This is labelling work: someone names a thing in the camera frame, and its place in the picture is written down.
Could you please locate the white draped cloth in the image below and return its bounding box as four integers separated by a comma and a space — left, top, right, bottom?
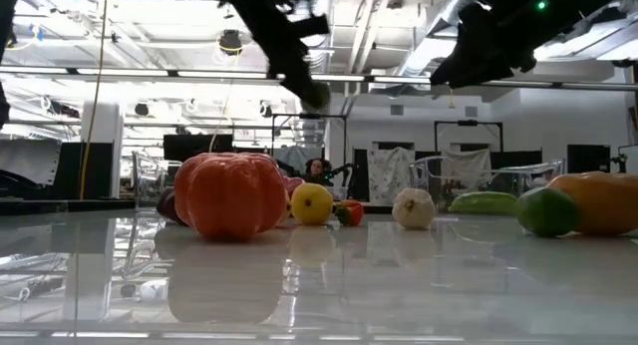
440, 149, 495, 189
367, 146, 417, 206

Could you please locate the large orange mango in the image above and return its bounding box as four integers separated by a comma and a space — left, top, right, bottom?
546, 171, 638, 237

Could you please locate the black monitor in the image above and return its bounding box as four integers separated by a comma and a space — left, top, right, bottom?
162, 133, 235, 162
566, 144, 612, 175

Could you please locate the grey draped sheet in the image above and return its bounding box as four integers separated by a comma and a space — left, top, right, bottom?
0, 137, 63, 187

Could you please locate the orange pumpkin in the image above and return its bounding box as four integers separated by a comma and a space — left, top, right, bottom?
172, 151, 290, 242

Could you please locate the green cucumber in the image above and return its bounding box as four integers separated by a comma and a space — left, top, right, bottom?
448, 190, 520, 217

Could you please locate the silver ventilation duct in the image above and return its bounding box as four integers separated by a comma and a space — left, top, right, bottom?
298, 0, 334, 75
398, 0, 473, 77

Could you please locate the clear plastic basket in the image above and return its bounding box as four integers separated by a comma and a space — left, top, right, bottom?
130, 149, 184, 211
409, 155, 567, 214

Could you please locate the overhead light bar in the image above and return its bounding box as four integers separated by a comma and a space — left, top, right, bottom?
0, 64, 638, 93

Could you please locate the white garlic bulb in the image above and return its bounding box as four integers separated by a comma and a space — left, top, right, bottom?
391, 186, 438, 231

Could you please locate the yellow lemon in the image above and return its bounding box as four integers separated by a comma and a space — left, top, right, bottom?
290, 181, 335, 226

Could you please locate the black ceiling dome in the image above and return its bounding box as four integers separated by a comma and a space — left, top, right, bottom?
217, 29, 244, 57

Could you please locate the black metal frame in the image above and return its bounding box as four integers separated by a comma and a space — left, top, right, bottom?
270, 112, 349, 202
433, 119, 505, 155

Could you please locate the black panel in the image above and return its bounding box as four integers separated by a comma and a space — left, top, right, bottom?
49, 142, 114, 201

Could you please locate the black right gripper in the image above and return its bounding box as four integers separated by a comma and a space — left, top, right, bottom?
430, 0, 557, 90

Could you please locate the person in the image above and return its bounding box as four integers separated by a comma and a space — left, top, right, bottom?
303, 158, 334, 187

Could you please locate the dull green round fruit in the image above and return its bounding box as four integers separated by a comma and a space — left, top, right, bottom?
300, 80, 333, 112

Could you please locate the small red fruit green stem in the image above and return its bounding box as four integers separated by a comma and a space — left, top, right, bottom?
333, 199, 366, 228

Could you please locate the dark purple eggplant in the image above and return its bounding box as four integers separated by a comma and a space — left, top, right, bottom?
156, 184, 189, 227

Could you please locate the glossy crimson red pepper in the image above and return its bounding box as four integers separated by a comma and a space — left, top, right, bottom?
282, 175, 307, 197

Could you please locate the green lime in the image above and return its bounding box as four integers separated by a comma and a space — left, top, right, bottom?
514, 185, 580, 238

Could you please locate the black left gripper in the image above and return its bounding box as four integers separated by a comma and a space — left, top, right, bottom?
217, 0, 331, 101

